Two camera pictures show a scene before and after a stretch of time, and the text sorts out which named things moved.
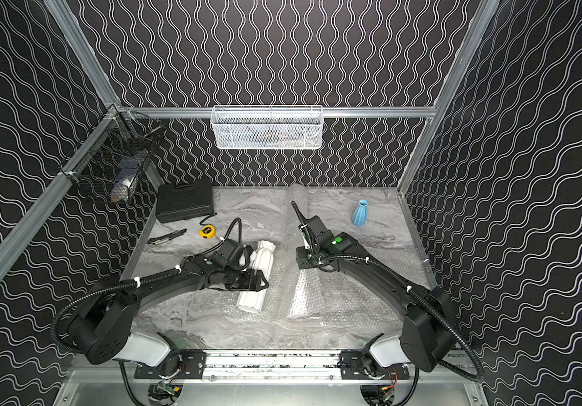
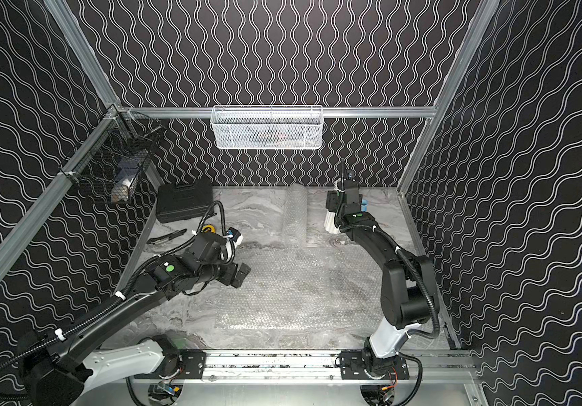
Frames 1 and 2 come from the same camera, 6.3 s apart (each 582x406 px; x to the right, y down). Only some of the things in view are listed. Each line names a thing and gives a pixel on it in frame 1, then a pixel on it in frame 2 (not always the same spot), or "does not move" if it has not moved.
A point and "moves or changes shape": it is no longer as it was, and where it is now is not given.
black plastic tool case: (184, 202) does not move
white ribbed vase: (249, 300) to (330, 224)
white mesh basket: (266, 127) does not move
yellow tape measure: (207, 231) does not move
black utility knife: (161, 239) does not move
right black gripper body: (306, 258) to (340, 215)
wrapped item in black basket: (122, 185) does not move
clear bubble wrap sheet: (290, 292) moves or changes shape
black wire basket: (112, 161) does not move
